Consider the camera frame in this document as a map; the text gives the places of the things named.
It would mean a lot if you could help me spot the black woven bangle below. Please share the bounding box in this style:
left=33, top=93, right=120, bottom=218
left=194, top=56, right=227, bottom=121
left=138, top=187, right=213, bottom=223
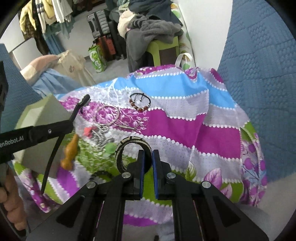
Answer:
left=115, top=136, right=152, bottom=173

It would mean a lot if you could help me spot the green cardboard jewelry box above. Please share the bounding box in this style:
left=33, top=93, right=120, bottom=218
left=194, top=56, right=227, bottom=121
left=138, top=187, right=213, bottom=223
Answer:
left=14, top=94, right=70, bottom=174

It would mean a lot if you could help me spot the orange gourd pendant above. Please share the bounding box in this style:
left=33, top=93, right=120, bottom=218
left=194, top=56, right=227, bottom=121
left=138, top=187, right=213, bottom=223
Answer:
left=60, top=134, right=79, bottom=171

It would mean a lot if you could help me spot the pink hair clip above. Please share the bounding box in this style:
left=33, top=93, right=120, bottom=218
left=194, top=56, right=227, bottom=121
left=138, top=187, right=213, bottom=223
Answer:
left=83, top=126, right=97, bottom=138

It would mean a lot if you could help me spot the person's left hand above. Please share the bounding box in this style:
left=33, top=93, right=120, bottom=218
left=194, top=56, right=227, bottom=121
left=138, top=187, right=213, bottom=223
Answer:
left=1, top=167, right=27, bottom=231

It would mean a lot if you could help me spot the blue quilted cushion left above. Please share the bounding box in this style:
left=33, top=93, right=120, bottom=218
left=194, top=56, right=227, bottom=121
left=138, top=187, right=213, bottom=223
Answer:
left=1, top=44, right=42, bottom=133

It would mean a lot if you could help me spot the blue quilted cushion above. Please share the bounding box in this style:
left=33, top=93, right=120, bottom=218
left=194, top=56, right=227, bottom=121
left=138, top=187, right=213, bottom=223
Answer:
left=218, top=1, right=295, bottom=181
left=1, top=44, right=42, bottom=133

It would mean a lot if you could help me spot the silver hair pin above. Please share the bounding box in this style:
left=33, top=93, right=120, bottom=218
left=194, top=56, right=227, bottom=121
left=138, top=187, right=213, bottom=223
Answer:
left=114, top=123, right=137, bottom=131

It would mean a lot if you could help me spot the colourful striped floral cloth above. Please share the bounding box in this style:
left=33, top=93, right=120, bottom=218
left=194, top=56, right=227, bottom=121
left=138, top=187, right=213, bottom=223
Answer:
left=13, top=66, right=267, bottom=213

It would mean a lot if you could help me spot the light blue bedsheet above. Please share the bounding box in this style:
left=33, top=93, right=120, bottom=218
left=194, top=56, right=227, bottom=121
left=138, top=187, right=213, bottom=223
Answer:
left=32, top=68, right=82, bottom=98

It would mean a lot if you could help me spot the pink beige pillow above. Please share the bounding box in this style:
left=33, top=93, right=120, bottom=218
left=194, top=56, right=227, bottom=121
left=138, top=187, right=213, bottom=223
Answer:
left=20, top=55, right=59, bottom=86

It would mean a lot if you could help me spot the green shopping bag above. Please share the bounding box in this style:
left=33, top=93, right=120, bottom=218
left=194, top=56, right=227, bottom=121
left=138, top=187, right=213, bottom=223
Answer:
left=88, top=45, right=107, bottom=73

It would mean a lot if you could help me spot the white floral tote bag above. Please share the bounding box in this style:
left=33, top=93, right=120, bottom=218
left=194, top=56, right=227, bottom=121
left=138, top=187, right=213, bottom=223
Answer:
left=171, top=3, right=195, bottom=70

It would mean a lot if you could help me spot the green plastic stool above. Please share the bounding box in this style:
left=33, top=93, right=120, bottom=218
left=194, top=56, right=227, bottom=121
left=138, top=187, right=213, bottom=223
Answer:
left=146, top=36, right=180, bottom=67

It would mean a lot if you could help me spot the red suitcase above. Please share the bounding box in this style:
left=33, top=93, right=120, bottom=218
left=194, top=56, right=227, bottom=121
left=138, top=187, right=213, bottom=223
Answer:
left=95, top=35, right=116, bottom=61

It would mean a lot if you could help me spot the yellow hanging jacket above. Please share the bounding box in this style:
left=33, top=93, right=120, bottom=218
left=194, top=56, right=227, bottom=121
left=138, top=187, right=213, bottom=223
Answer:
left=19, top=0, right=57, bottom=34

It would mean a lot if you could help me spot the white hanging shirt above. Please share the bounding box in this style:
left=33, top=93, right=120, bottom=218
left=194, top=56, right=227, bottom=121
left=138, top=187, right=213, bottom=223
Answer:
left=52, top=0, right=73, bottom=23

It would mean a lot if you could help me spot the grey towel on stool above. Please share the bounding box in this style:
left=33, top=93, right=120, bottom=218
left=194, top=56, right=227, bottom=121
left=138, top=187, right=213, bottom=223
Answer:
left=125, top=15, right=183, bottom=72

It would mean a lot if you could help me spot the blue quilted cushion right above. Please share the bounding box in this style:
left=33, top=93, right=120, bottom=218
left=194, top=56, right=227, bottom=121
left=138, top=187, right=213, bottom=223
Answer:
left=218, top=1, right=295, bottom=181

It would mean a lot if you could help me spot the grey suitcase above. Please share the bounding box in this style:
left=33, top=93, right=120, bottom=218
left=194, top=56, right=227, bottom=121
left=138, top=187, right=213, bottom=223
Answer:
left=86, top=10, right=110, bottom=39

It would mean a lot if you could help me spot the dark blue clothes pile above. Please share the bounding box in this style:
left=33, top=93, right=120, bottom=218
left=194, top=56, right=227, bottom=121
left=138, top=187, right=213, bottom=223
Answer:
left=128, top=0, right=183, bottom=26

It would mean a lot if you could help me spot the silver bangle ring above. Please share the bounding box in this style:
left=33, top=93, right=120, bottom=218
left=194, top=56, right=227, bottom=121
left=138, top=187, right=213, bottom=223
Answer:
left=95, top=105, right=121, bottom=127

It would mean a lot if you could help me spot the red bead bracelet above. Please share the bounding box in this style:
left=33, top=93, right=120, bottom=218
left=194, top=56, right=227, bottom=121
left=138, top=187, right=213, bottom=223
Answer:
left=128, top=92, right=152, bottom=113

